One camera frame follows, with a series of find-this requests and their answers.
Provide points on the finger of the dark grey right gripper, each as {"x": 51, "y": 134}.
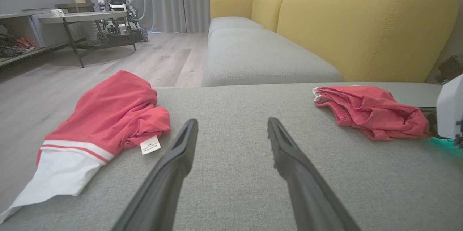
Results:
{"x": 433, "y": 124}

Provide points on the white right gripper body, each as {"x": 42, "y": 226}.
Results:
{"x": 450, "y": 111}

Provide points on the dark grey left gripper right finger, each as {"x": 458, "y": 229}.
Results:
{"x": 311, "y": 194}

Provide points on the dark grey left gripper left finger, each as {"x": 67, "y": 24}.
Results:
{"x": 162, "y": 191}

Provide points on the red shorts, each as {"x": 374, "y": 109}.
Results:
{"x": 372, "y": 115}

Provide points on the red and white t-shirt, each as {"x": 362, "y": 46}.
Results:
{"x": 108, "y": 115}

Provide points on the grey fabric sofa chaise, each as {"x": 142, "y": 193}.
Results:
{"x": 235, "y": 108}

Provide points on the wide yellow sofa backrest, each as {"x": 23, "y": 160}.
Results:
{"x": 361, "y": 28}

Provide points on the long grey sofa seat cushion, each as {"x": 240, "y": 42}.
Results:
{"x": 260, "y": 57}

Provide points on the short grey sofa seat cushion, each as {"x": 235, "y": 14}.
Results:
{"x": 231, "y": 22}

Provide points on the narrow yellow sofa backrest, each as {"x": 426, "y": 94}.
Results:
{"x": 267, "y": 10}

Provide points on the round grey coffee table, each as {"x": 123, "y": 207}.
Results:
{"x": 83, "y": 16}

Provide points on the yellow sofa end armrest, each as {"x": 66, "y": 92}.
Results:
{"x": 231, "y": 4}

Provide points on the long low tv cabinet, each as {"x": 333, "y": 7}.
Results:
{"x": 39, "y": 32}

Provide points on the dark wooden side table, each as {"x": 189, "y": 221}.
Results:
{"x": 74, "y": 5}

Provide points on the dark clutter pile in cabinet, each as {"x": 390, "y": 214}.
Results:
{"x": 14, "y": 44}

